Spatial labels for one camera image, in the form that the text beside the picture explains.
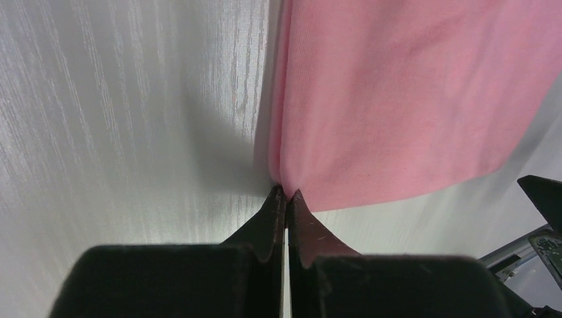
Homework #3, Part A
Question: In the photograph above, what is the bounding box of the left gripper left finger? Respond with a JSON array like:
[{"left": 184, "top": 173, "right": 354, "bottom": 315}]
[{"left": 50, "top": 186, "right": 286, "bottom": 317}]

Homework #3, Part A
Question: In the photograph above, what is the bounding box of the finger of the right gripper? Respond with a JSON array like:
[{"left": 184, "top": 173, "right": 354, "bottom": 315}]
[{"left": 517, "top": 175, "right": 561, "bottom": 233}]

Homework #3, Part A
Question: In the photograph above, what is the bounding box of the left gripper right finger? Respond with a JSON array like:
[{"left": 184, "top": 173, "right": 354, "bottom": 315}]
[{"left": 287, "top": 193, "right": 533, "bottom": 317}]

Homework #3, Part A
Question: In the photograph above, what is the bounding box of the pink t shirt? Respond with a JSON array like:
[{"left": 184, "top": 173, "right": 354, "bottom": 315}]
[{"left": 268, "top": 1, "right": 561, "bottom": 212}]

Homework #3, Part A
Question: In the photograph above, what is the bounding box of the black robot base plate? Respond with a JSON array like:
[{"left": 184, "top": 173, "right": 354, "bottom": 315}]
[{"left": 480, "top": 225, "right": 561, "bottom": 317}]

